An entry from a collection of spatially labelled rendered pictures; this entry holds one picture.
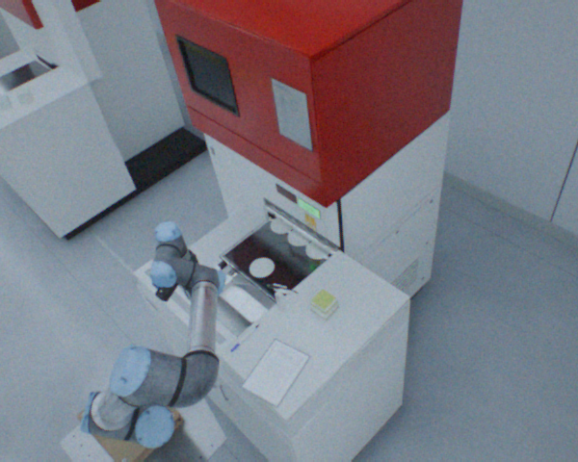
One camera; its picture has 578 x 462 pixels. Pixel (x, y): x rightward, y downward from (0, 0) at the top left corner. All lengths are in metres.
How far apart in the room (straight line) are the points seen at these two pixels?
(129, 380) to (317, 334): 0.80
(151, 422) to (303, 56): 1.13
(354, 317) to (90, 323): 1.96
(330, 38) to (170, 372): 1.00
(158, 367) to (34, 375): 2.17
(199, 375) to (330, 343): 0.66
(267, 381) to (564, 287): 2.03
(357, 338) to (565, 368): 1.46
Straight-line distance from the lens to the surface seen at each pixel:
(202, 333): 1.43
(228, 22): 1.78
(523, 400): 2.92
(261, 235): 2.28
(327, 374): 1.80
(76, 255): 3.87
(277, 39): 1.63
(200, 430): 1.95
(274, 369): 1.83
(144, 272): 2.22
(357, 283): 1.99
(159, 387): 1.29
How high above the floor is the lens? 2.56
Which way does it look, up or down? 47 degrees down
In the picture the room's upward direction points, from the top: 10 degrees counter-clockwise
